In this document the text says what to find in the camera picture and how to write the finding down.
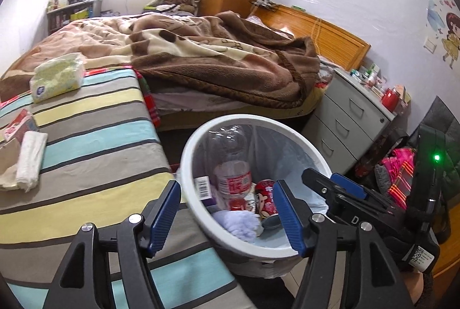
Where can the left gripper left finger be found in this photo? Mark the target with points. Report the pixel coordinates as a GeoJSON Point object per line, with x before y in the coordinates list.
{"type": "Point", "coordinates": [83, 279]}

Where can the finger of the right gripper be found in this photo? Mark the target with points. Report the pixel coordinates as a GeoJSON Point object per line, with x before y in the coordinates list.
{"type": "Point", "coordinates": [342, 205]}
{"type": "Point", "coordinates": [349, 186]}

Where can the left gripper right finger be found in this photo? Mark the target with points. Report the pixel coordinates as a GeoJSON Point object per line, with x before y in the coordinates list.
{"type": "Point", "coordinates": [372, 279]}

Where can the red drink can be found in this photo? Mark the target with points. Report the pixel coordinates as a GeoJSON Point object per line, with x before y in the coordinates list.
{"type": "Point", "coordinates": [265, 203]}

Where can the white foam net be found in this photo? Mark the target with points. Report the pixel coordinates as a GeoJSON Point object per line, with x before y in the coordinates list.
{"type": "Point", "coordinates": [243, 224]}

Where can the clear plastic bottle red label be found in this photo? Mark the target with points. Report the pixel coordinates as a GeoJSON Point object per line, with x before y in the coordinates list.
{"type": "Point", "coordinates": [230, 167]}

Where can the long purple white box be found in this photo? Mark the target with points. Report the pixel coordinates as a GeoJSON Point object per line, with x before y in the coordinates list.
{"type": "Point", "coordinates": [204, 191]}

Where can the white tissue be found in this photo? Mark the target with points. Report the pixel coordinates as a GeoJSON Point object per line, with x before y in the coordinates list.
{"type": "Point", "coordinates": [30, 160]}

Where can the white round trash bin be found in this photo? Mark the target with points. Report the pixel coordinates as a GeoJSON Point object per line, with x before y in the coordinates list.
{"type": "Point", "coordinates": [275, 152]}

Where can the right hand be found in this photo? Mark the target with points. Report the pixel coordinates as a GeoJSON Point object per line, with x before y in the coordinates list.
{"type": "Point", "coordinates": [420, 288]}

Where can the pink clothes pile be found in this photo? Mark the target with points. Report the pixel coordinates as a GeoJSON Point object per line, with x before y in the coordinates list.
{"type": "Point", "coordinates": [394, 175]}

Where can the grey drawer cabinet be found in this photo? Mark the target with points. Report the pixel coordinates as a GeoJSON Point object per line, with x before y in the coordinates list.
{"type": "Point", "coordinates": [347, 122]}

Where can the red jar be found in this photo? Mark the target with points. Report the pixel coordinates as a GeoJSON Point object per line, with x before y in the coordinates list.
{"type": "Point", "coordinates": [390, 99]}

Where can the striped table cloth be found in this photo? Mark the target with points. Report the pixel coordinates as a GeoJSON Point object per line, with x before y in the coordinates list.
{"type": "Point", "coordinates": [103, 162]}

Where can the wooden headboard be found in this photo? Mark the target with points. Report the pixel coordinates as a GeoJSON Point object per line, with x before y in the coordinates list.
{"type": "Point", "coordinates": [331, 41]}

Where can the brown fleece blanket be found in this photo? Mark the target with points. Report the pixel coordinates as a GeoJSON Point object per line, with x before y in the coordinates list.
{"type": "Point", "coordinates": [224, 55]}

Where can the green tissue pack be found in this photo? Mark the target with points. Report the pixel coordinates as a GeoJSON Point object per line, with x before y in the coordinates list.
{"type": "Point", "coordinates": [57, 76]}

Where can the cluttered shelf desk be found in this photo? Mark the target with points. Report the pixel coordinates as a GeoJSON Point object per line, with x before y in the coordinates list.
{"type": "Point", "coordinates": [61, 12]}

